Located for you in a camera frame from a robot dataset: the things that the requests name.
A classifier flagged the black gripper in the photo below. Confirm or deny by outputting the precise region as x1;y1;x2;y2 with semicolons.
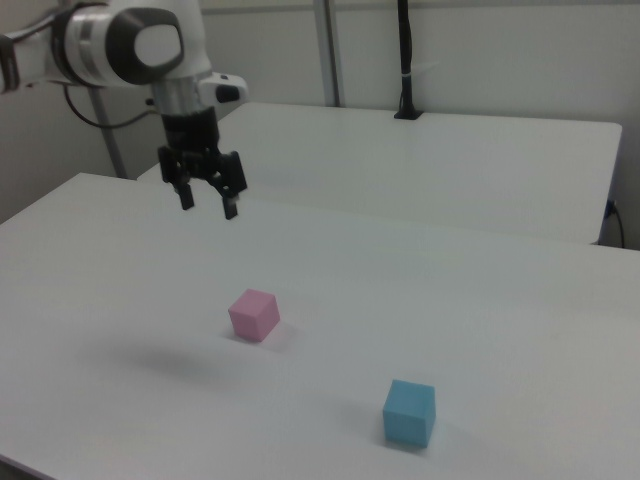
157;109;249;222

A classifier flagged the blue cube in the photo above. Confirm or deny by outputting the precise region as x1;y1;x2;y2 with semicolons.
382;378;437;448

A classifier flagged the pink cube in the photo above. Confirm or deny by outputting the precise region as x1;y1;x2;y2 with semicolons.
227;288;280;344

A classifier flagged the grey slim frame post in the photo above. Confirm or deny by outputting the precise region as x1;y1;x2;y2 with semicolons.
88;85;127;180

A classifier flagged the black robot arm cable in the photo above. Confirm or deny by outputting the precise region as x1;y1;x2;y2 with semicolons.
63;84;164;130

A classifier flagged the grey partition post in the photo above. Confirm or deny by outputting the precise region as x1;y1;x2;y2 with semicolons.
313;0;347;108

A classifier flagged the black camera stand pole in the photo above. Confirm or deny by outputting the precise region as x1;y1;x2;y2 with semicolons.
393;0;426;122

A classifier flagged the black power cable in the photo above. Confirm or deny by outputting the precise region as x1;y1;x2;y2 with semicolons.
605;199;627;247

